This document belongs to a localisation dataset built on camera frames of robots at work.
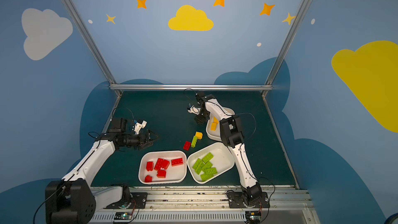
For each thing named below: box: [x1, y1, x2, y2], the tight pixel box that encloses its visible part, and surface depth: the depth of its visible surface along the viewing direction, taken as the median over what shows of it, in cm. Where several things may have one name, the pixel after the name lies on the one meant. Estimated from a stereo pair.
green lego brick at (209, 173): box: [200, 166, 218, 182], surface depth 84 cm
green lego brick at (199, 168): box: [194, 161, 206, 175], surface depth 85 cm
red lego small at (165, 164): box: [161, 159, 171, 170], surface depth 86 cm
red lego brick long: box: [153, 157, 167, 171], surface depth 86 cm
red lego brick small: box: [145, 161, 154, 172], surface depth 84 cm
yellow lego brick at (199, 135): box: [195, 131, 203, 140], surface depth 98 cm
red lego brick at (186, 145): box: [182, 141, 192, 151], surface depth 93 cm
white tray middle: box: [186, 142, 235, 185], surface depth 90 cm
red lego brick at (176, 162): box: [171, 157, 184, 167], surface depth 87 cm
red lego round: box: [144, 174, 153, 183], surface depth 82 cm
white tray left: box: [137, 150, 188, 185], surface depth 85 cm
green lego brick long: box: [192, 158, 203, 171], surface depth 88 cm
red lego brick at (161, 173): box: [156, 169, 167, 179], surface depth 84 cm
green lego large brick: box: [202, 152, 215, 164], surface depth 89 cm
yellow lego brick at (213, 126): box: [210, 122, 217, 132], surface depth 103 cm
